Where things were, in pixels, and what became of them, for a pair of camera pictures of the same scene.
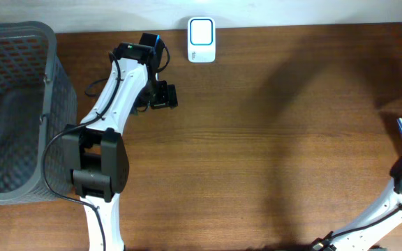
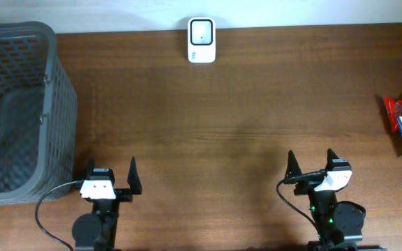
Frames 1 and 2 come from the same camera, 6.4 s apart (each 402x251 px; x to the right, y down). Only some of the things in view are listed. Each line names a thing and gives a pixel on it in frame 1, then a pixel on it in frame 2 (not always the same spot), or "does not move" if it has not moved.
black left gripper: [164, 96] -> [123, 194]
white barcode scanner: [201, 38] does not move
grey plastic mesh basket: [24, 95] does not move
